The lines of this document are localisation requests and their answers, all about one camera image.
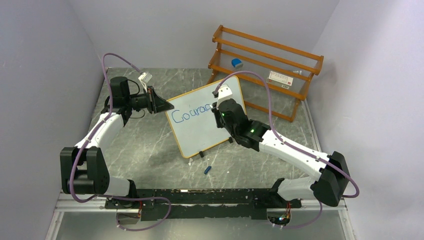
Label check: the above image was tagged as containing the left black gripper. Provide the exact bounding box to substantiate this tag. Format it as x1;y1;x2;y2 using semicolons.
126;86;174;115

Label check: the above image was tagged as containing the yellow framed whiteboard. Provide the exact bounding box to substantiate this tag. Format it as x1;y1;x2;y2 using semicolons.
165;81;231;159

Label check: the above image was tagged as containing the blue marker cap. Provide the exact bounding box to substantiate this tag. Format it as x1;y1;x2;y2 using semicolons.
204;166;212;175

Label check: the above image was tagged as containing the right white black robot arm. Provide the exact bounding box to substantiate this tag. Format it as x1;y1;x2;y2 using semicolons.
211;98;350;207

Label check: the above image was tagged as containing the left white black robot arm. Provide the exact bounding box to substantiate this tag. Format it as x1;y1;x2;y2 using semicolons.
59;76;174;208

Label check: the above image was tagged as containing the whiteboard metal stand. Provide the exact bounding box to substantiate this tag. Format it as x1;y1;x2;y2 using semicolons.
198;137;234;158

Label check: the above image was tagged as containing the blue whiteboard eraser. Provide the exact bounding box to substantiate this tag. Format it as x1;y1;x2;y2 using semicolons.
230;58;244;69

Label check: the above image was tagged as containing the orange wooden rack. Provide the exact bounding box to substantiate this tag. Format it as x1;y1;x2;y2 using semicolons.
207;25;324;122

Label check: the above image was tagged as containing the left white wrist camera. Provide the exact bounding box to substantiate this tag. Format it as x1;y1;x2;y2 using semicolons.
138;72;153;93

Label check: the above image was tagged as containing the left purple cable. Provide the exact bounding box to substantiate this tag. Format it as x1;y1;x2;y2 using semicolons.
66;52;172;232

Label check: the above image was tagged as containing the purple cable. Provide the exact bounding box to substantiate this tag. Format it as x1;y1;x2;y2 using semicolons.
66;52;172;232
212;70;361;230

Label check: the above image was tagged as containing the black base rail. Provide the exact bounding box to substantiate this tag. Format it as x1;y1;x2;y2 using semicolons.
104;188;302;221

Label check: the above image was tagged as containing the aluminium frame rail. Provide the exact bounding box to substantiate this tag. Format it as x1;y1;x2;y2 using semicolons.
54;190;117;213

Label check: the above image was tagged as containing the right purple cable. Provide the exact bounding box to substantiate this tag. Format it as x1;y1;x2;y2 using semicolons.
212;70;361;230

